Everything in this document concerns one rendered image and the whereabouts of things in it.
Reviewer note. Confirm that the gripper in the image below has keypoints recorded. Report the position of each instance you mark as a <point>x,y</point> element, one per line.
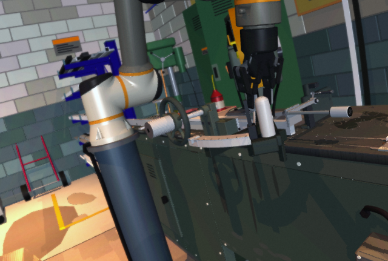
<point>259,44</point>

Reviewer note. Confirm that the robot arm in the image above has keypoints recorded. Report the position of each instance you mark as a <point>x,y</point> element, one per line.
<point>133,31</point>

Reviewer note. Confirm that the grey length stop rod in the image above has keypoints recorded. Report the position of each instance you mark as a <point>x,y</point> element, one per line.
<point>324,111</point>

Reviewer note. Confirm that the grey mitre scale plate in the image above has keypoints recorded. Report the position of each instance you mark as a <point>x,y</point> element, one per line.
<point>219,140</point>

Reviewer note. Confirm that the dark handwheel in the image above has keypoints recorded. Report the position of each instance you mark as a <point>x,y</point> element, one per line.
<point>175,121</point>

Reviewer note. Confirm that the aluminium bar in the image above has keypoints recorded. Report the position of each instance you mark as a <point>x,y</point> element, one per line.
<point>169,118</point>

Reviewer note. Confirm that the dark green cold saw body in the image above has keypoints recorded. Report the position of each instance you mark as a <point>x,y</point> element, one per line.
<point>272,188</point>

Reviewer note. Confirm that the red oil can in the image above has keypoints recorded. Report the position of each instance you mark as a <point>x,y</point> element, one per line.
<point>216,96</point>

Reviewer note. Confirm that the green cabinet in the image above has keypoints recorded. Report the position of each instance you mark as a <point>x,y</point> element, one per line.
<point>209,52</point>

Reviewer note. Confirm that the green drill press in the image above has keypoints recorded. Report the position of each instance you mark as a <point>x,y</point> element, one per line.
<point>169,61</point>

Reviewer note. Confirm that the blue storage rack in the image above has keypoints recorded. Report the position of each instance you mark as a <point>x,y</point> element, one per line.
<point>91,67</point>

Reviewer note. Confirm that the brown box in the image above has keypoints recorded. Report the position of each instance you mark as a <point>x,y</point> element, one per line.
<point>372,248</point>

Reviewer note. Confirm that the red hand truck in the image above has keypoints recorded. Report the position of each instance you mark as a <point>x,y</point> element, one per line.
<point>36,170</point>

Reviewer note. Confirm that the white post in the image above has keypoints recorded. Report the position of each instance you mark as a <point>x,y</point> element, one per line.
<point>351,40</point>

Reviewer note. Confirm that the black post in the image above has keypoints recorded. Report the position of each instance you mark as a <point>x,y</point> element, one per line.
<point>359,37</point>

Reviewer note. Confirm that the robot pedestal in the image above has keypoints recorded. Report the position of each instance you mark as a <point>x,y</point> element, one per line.
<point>133,200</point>

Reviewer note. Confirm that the grey orange wall sign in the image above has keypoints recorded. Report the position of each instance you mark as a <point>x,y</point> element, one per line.
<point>66,46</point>

